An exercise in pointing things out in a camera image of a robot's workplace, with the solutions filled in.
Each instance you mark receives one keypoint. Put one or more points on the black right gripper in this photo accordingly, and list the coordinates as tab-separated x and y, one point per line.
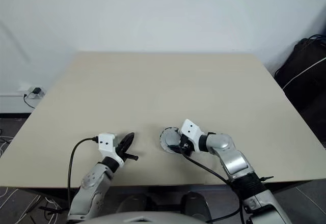
186	145

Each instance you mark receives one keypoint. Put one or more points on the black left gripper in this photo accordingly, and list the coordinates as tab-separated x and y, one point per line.
121	150

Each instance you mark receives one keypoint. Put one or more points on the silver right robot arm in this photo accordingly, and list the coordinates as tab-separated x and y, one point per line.
237	163

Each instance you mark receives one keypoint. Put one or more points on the dark rounded shape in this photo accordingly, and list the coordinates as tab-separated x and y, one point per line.
196	203
135	202

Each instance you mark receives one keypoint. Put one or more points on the grey robot torso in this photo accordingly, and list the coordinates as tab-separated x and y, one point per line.
142	215

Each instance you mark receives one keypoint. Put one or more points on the black power adapter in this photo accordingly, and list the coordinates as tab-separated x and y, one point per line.
36	90

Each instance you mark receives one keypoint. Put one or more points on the black bag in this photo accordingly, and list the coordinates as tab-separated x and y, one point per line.
305	84

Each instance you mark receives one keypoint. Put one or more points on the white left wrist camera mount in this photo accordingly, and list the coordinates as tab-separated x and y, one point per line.
108	145

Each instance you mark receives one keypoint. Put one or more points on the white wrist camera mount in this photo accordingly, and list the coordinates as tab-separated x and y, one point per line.
191	132
108	145

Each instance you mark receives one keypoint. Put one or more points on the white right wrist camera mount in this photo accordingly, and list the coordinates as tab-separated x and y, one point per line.
191	132

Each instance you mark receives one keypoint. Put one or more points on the wall power adapter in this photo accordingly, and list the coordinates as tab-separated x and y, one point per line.
29	90

